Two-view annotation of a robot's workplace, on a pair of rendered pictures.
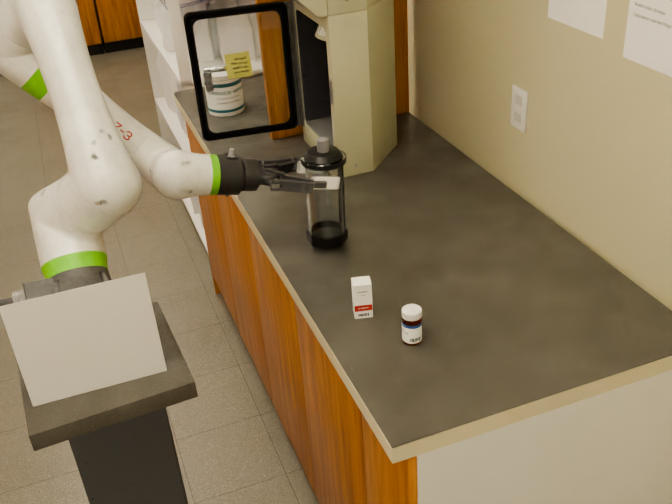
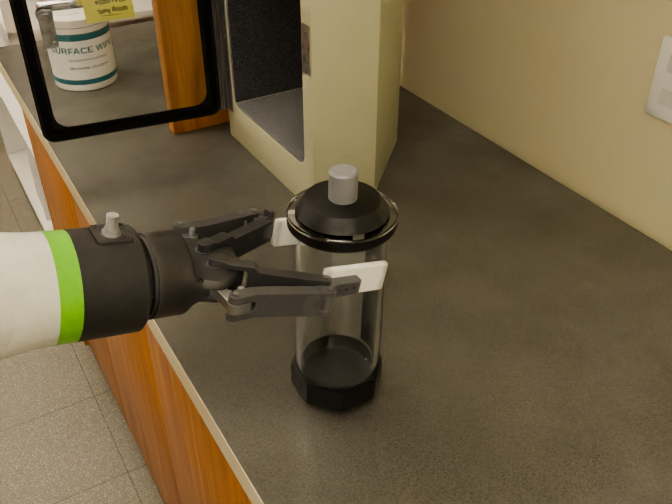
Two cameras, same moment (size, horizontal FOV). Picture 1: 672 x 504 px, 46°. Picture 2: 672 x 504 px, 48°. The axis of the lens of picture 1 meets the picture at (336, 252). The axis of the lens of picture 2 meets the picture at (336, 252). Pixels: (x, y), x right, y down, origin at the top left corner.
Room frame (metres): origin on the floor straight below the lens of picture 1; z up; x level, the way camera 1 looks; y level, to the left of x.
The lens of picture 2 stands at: (1.12, 0.15, 1.57)
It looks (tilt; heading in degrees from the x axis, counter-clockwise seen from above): 36 degrees down; 348
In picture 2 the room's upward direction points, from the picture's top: straight up
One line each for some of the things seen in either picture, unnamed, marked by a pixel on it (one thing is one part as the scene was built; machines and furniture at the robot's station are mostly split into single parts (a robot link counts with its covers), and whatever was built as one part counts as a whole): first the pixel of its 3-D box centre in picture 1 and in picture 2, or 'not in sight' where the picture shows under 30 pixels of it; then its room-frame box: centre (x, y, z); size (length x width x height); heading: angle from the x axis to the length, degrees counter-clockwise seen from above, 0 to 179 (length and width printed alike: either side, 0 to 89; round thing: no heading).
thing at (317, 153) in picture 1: (323, 151); (342, 200); (1.72, 0.01, 1.19); 0.09 x 0.09 x 0.07
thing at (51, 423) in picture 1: (102, 368); not in sight; (1.31, 0.51, 0.92); 0.32 x 0.32 x 0.04; 22
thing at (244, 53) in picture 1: (243, 73); (116, 12); (2.35, 0.24, 1.19); 0.30 x 0.01 x 0.40; 101
